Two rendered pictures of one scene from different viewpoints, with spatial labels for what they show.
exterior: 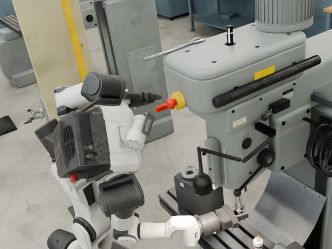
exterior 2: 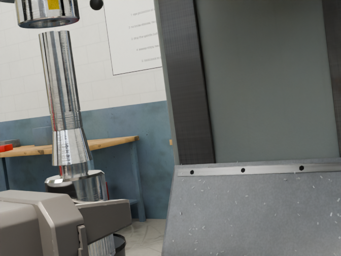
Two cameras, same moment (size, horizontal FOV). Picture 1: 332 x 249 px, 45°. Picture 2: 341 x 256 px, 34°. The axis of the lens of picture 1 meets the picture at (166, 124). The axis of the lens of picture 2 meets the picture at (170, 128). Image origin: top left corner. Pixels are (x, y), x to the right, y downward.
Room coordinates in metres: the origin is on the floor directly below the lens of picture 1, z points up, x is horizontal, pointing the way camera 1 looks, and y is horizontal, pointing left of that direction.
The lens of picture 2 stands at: (0.86, -0.13, 1.21)
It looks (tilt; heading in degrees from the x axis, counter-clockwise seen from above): 3 degrees down; 333
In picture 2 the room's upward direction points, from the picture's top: 8 degrees counter-clockwise
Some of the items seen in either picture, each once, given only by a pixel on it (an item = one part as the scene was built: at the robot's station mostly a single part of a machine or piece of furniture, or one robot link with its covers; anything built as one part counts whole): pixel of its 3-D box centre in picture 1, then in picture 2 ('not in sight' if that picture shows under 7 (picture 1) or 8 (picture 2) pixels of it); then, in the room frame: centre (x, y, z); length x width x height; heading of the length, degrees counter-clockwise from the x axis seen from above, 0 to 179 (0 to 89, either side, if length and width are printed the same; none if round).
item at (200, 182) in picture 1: (202, 182); not in sight; (1.15, -0.10, 1.43); 0.07 x 0.07 x 0.06
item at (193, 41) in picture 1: (174, 49); not in sight; (1.30, -0.07, 1.89); 0.24 x 0.04 x 0.01; 121
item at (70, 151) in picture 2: (238, 196); (64, 104); (1.29, -0.26, 1.22); 0.03 x 0.03 x 0.11
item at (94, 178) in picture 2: (239, 208); (74, 181); (1.29, -0.26, 1.16); 0.05 x 0.05 x 0.01
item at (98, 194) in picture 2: (239, 213); (80, 221); (1.28, -0.26, 1.12); 0.05 x 0.05 x 0.06
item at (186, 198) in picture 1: (198, 192); not in sight; (1.55, -0.11, 1.05); 0.22 x 0.12 x 0.20; 38
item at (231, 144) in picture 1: (236, 146); not in sight; (1.29, -0.26, 1.47); 0.21 x 0.19 x 0.32; 28
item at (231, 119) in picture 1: (242, 95); not in sight; (1.30, -0.29, 1.68); 0.34 x 0.24 x 0.10; 118
